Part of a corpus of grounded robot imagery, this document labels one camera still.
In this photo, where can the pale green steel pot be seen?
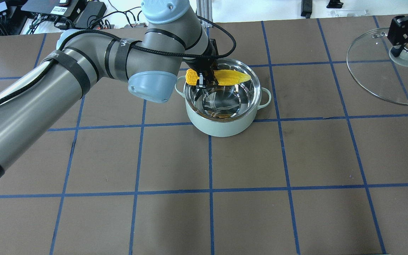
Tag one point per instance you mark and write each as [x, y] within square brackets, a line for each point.
[224, 111]

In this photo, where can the glass pot lid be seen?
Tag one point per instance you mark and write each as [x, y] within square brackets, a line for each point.
[373, 66]

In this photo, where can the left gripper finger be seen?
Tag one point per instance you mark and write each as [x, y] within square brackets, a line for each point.
[211, 79]
[201, 83]

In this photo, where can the black power brick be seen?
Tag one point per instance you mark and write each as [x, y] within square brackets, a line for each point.
[93, 10]

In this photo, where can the aluminium frame post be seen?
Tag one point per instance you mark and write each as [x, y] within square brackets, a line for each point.
[204, 9]

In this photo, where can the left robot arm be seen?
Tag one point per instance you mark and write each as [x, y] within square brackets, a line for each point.
[30, 106]

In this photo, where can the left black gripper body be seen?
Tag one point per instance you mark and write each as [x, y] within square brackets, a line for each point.
[199, 66]

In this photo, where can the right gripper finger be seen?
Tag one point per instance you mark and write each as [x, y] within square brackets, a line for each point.
[398, 35]

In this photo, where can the yellow corn cob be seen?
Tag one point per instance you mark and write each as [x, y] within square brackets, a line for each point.
[225, 77]

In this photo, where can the power strip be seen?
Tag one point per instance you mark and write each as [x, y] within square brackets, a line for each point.
[136, 25]

